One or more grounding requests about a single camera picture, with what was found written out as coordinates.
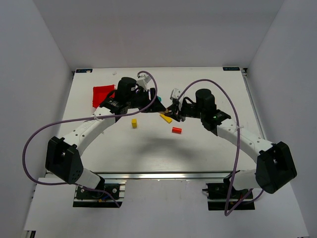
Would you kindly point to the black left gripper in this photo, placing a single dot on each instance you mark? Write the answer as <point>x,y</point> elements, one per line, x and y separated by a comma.
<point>150,98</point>

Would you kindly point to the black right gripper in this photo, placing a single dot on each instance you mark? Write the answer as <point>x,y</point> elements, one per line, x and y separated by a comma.
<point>181,110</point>

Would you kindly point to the yellow long block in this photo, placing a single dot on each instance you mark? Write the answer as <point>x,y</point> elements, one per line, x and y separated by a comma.
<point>167,119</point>

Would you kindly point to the red cylinder block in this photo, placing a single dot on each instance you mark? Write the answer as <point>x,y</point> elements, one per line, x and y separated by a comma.
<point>177,130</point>

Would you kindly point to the yellow cube block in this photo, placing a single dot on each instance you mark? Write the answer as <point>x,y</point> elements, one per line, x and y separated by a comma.
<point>134,123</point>

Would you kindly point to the red plastic bin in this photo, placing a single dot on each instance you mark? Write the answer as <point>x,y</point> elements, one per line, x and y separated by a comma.
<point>100,93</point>

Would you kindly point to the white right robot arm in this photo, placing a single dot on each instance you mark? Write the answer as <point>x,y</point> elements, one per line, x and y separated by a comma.
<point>274,163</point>

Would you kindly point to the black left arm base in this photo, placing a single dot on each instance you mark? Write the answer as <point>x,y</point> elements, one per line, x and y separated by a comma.
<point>115,189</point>

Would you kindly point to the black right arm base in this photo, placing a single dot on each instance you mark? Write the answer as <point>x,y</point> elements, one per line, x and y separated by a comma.
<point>217,193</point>

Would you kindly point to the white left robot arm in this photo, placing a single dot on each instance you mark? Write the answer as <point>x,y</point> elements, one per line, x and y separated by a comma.
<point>64,154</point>

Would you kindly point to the blue right corner label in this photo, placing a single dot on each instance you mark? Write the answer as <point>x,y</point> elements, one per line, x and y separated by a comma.
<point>230,68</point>

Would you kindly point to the blue corner label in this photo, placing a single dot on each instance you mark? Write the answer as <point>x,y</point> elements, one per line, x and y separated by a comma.
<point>230,68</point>
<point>83,70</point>

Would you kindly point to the blue left corner label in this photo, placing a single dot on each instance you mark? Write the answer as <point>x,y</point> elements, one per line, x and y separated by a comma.
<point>83,70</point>

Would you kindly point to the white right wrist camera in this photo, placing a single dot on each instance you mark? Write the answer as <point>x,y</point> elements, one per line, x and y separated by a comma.
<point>175,95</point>

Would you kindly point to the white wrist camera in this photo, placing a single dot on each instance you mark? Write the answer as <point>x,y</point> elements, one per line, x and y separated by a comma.
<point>143,80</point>
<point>175,95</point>

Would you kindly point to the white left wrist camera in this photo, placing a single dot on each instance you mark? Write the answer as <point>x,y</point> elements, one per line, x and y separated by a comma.
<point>143,80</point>

